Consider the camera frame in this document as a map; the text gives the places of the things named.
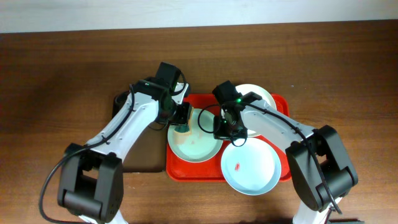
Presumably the green yellow sponge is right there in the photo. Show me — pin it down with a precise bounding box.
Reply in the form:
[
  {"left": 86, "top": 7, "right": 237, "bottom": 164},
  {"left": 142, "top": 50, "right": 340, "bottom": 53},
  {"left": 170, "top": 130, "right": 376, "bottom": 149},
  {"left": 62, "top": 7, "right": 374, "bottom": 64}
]
[{"left": 174, "top": 124, "right": 192, "bottom": 145}]

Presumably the mint green plate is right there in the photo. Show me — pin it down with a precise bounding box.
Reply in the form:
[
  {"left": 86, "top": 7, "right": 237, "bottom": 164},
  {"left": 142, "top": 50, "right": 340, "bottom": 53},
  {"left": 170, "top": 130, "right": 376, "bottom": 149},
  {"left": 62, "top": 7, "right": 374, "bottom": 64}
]
[{"left": 167, "top": 109, "right": 223, "bottom": 163}]

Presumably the light blue plate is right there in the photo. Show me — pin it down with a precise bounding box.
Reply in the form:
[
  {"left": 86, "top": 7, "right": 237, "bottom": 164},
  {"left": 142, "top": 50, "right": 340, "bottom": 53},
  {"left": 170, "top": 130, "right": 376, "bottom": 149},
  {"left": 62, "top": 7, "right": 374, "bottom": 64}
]
[{"left": 221, "top": 138, "right": 282, "bottom": 195}]

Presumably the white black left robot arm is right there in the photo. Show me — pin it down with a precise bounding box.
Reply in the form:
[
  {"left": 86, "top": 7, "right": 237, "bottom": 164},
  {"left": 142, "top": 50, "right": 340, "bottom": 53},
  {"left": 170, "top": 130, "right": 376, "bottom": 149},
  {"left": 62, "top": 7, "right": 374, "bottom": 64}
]
[{"left": 57, "top": 62, "right": 192, "bottom": 223}]

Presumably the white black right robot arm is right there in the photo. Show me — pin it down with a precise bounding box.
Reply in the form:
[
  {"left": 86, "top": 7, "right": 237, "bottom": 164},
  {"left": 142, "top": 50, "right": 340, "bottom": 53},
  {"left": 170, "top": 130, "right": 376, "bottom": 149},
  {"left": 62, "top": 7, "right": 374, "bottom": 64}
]
[{"left": 212, "top": 81, "right": 358, "bottom": 223}]

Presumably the black plastic tray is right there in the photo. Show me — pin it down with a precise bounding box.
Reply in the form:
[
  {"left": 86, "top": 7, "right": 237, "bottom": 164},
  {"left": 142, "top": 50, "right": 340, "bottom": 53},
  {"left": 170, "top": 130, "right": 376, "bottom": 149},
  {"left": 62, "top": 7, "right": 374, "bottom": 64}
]
[{"left": 112, "top": 92, "right": 168, "bottom": 173}]

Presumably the red plastic tray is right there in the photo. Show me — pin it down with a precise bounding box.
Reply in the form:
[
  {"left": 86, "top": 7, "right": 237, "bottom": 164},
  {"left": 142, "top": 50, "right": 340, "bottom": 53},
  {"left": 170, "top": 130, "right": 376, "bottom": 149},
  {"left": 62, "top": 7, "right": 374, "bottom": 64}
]
[{"left": 165, "top": 93, "right": 292, "bottom": 182}]

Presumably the cream white plate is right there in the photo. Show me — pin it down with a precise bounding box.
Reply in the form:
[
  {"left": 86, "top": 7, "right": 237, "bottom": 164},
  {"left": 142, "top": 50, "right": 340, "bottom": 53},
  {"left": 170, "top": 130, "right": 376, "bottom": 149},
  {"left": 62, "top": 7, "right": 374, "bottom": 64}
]
[{"left": 221, "top": 83, "right": 277, "bottom": 138}]

